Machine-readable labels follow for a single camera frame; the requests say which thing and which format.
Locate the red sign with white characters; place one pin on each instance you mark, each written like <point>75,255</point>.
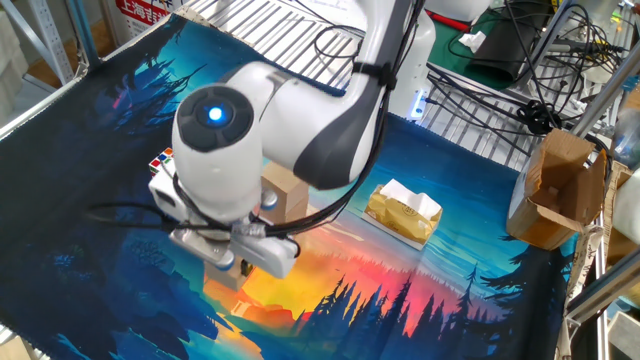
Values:
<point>140,10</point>

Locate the black fabric bag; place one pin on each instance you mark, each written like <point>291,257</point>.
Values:
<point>500,55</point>

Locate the white plastic container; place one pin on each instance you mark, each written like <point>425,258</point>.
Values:
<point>630,210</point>

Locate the colourful Rubik's cube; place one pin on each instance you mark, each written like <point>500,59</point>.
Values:
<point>160,160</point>

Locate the clear plastic bottle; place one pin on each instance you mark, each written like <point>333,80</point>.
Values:
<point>627,140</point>

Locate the red pen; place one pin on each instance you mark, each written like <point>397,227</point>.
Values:
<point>450,22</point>

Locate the white perforated rack post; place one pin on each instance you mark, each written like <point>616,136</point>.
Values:
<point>49,35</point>

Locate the crumpled white tissue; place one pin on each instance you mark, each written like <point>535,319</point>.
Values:
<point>472,41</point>

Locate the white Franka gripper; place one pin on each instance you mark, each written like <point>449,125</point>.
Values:
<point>272,257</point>

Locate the aluminium frame post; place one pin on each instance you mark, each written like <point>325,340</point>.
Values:
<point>555,30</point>
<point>602,97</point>

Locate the light wooden cube block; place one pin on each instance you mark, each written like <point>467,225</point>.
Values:
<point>222,277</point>
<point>287,187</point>

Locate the aluminium frame bar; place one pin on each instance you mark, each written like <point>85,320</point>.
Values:
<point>605,290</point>

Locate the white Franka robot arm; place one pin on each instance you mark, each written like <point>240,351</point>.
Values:
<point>220,170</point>

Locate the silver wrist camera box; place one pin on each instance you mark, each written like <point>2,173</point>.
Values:
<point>200,245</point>

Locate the green mat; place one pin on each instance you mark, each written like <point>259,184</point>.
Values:
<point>445,50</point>

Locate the sunset forest printed cloth mat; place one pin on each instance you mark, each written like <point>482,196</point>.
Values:
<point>75,275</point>

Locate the blue metal post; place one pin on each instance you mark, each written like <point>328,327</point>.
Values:
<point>82,30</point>

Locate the gold tissue pack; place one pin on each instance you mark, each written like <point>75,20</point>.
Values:
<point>400,220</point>

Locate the open cardboard box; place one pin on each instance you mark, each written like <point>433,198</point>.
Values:
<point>555,170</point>

